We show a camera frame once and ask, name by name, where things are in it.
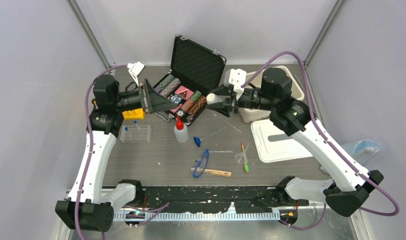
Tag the black poker chip case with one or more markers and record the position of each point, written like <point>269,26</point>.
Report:
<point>197,67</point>

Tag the wooden clothespin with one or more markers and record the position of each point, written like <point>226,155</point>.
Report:
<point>212,172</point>

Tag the clear glass pipette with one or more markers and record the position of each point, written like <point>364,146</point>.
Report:
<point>221,151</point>

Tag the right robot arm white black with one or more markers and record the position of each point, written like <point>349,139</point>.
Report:
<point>347,189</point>

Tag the white squeeze bottle red cap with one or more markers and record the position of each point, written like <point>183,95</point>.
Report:
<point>181,131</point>

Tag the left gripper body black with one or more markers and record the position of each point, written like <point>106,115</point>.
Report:
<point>142,97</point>

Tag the green orange spatula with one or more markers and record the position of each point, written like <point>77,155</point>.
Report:
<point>245,159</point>

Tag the blue safety glasses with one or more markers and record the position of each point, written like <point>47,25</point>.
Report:
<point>205,157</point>

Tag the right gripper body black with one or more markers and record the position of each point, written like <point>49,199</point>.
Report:
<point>232,101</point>

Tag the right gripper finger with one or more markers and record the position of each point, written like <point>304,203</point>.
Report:
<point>221,90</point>
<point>220,107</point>

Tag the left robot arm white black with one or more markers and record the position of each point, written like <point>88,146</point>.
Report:
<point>86,208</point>

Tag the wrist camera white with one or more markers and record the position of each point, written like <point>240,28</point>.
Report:
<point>134,70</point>
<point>235,78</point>

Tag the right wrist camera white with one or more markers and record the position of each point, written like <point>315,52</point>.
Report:
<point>235,78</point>

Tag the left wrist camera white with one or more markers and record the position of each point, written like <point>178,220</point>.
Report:
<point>134,70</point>

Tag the clear plastic well plate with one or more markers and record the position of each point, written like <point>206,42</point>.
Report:
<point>144,134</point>

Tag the blue plastic bag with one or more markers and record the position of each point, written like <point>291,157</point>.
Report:
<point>361,151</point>

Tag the white bin lid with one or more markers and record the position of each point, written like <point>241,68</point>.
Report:
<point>273,145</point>

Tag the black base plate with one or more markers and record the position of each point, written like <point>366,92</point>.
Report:
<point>213,199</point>

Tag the glass stirring rod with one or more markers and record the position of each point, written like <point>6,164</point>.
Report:
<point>226,122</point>

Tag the beige plastic bin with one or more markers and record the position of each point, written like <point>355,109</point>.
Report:
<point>297,92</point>

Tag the yellow test tube rack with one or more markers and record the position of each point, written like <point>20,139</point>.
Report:
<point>136,114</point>

